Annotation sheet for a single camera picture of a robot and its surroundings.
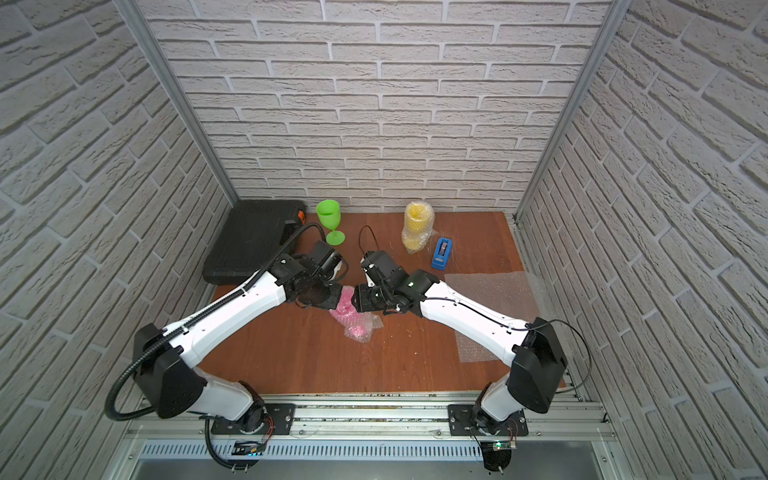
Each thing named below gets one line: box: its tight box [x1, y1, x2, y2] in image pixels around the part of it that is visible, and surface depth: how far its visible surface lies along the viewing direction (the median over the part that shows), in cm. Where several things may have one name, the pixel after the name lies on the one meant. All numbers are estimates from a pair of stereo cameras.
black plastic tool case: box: [203, 200, 307, 286], surface depth 110 cm
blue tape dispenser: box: [431, 237, 453, 271], surface depth 105 cm
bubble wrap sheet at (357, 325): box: [329, 285, 384, 343], surface depth 87 cm
